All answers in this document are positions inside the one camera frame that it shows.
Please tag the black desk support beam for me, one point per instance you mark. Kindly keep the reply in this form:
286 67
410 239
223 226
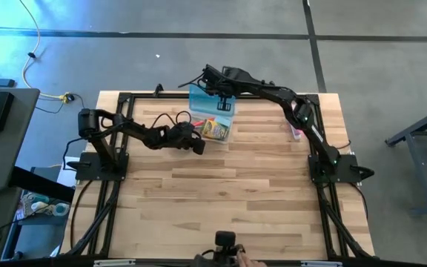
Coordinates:
43 185

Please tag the grey desk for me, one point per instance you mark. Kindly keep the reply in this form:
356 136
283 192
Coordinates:
9 155

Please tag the person's hand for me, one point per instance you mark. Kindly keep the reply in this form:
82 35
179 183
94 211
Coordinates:
248 262

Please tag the clear pencil box blue lid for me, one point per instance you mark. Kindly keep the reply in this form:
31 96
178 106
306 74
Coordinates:
202 102

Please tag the black metal table frame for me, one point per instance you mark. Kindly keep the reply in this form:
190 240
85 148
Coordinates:
161 96

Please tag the silver table edge bracket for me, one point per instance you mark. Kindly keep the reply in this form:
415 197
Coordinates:
114 263
321 263

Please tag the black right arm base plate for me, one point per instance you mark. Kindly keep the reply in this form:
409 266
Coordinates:
347 174

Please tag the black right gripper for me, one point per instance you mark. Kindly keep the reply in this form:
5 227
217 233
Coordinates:
215 81

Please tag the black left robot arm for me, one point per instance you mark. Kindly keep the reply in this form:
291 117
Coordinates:
132 130

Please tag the green yellow crayon box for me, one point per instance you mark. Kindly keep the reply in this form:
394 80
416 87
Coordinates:
215 130

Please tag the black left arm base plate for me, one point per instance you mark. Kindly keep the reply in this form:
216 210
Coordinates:
87 174

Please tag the dark blue metal table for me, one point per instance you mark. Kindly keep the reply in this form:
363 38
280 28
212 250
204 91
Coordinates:
417 126

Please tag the pink white rectangular box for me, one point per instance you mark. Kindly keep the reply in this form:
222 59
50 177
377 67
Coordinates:
296 132

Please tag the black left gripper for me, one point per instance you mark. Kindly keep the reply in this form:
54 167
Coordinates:
184 135

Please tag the teal tape roll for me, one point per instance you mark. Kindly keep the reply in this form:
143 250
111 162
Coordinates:
62 209

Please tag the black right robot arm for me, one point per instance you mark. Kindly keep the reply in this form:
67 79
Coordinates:
284 98

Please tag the black frame clamp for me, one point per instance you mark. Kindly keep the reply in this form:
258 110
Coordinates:
158 89

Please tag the black camera on mount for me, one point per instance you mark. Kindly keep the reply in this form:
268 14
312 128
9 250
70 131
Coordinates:
224 239

